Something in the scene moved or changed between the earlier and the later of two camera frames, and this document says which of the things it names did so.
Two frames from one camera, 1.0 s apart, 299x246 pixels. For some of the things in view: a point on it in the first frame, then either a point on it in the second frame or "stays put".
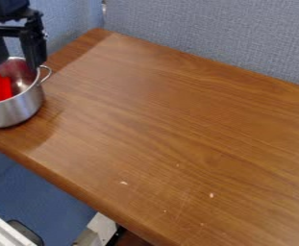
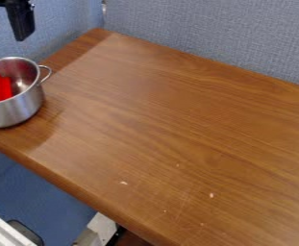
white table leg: (100, 231) stays put
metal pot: (20, 109) stays put
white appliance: (1, 233) stays put
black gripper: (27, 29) → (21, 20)
